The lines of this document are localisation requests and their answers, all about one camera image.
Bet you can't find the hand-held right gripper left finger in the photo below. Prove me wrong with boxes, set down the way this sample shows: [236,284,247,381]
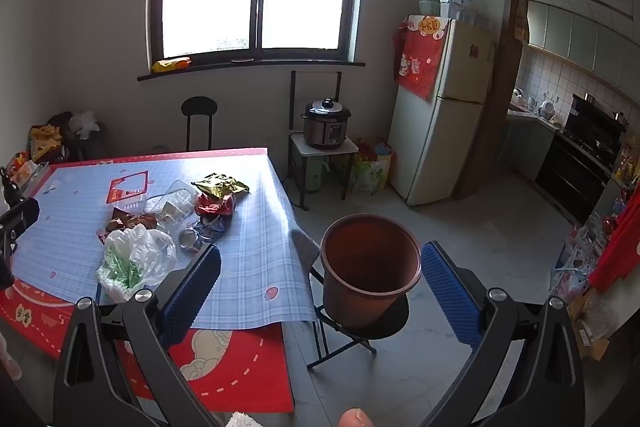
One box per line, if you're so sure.
[52,243,226,427]

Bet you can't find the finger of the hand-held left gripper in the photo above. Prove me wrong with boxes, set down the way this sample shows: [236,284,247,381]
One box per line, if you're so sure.
[0,231,19,291]
[0,197,41,238]

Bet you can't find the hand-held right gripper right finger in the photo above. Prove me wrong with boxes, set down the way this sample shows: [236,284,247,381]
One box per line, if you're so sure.
[420,239,586,427]

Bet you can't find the brown plastic bucket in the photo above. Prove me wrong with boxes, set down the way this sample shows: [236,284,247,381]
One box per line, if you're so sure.
[320,214,423,330]

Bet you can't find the gold green snack wrapper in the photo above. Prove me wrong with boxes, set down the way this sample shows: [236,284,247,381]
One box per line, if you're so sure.
[191,173,250,200]

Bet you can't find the person's right hand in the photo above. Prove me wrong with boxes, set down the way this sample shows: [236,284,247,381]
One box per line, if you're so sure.
[339,408,375,427]

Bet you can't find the black gourd bottle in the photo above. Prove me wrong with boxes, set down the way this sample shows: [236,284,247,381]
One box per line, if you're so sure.
[0,167,23,208]

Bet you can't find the pile of snack packets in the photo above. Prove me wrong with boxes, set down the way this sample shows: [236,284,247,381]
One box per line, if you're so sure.
[27,124,66,162]

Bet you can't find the blue plaid table sheet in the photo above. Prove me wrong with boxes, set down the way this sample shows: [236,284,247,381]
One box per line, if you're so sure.
[10,152,322,330]

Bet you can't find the black folding stool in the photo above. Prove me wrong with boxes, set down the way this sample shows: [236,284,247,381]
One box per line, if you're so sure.
[306,264,411,370]

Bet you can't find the table with checkered cloth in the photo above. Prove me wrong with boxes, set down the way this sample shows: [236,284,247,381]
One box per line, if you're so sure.
[0,147,296,415]

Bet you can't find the dark cloth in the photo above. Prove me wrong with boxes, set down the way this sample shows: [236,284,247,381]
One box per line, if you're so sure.
[50,111,107,160]

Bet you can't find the brown snack wrapper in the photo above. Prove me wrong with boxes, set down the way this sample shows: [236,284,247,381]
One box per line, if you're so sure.
[105,209,161,235]

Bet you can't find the silver mesh oval object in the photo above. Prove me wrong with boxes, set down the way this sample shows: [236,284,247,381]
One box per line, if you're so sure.
[142,179,201,230]

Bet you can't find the red card packaging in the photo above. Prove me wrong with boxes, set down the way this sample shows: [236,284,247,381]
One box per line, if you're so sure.
[107,170,150,206]

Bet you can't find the crumpled white plastic bag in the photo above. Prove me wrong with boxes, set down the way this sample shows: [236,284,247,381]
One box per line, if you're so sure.
[67,111,101,140]

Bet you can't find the pile of plastic bags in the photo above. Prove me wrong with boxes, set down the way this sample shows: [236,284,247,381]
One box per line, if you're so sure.
[550,207,621,338]

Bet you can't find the cardboard box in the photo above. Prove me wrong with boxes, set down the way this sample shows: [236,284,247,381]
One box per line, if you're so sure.
[570,292,616,360]

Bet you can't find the colourful shopping bag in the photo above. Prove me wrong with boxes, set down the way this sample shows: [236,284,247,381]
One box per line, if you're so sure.
[350,137,396,194]

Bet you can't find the white refrigerator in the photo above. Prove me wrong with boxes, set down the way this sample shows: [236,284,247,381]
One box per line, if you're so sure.
[387,14,496,206]

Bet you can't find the pale green bin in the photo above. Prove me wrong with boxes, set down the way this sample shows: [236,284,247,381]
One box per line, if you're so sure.
[302,157,331,194]

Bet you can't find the grey kitchen counter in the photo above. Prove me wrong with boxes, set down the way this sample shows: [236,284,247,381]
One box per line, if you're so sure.
[502,107,558,180]

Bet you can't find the black round stool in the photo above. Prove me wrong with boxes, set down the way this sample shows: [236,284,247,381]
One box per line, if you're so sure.
[181,97,219,152]

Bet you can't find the black integrated stove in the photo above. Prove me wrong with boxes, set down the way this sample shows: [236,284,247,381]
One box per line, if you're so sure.
[535,93,630,225]

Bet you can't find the black rack with white shelf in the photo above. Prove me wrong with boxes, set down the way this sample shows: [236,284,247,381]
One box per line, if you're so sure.
[287,70,360,212]

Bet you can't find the yellow packet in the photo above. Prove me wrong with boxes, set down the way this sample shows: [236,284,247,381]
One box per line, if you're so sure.
[151,56,192,74]

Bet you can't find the silver pressure cooker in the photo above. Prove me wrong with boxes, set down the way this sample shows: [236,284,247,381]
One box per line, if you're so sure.
[301,98,351,151]

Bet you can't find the red printed cloth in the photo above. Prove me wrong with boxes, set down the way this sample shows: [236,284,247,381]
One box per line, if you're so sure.
[392,18,448,102]

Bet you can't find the clear plastic containers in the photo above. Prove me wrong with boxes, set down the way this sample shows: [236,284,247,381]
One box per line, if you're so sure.
[460,0,490,26]

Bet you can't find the grey wall cabinets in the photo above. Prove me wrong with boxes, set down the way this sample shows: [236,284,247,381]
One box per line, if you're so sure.
[527,0,640,92]

